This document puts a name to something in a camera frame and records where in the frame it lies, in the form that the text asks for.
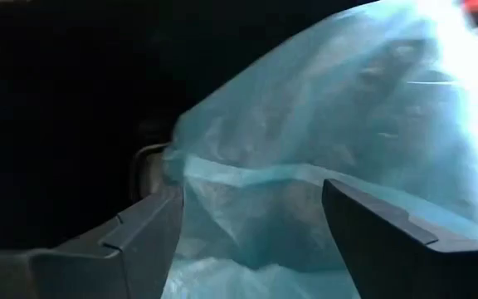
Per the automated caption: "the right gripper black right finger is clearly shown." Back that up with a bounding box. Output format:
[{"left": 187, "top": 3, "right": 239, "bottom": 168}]
[{"left": 321, "top": 179, "right": 441, "bottom": 299}]

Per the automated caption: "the black plastic trash bin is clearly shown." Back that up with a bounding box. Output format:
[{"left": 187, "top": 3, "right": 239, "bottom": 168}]
[{"left": 0, "top": 0, "right": 373, "bottom": 251}]

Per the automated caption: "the blue plastic trash bag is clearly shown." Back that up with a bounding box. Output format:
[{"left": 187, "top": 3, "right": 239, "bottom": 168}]
[{"left": 162, "top": 0, "right": 478, "bottom": 299}]

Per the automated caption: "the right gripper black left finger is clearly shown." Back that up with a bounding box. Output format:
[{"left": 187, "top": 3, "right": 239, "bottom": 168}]
[{"left": 97, "top": 189, "right": 184, "bottom": 299}]

